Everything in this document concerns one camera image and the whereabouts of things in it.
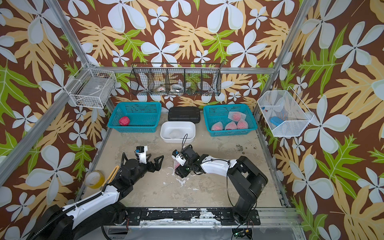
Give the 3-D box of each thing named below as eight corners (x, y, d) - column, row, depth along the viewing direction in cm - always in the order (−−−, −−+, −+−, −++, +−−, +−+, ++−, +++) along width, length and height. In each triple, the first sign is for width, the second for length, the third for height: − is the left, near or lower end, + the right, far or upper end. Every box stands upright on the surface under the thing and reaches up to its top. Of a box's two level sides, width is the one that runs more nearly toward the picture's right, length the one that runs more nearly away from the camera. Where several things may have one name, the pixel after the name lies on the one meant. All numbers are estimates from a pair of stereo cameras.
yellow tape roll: (83, 189, 85) (79, 187, 82) (90, 172, 91) (87, 170, 89) (101, 189, 85) (99, 187, 82) (108, 172, 91) (105, 170, 89)
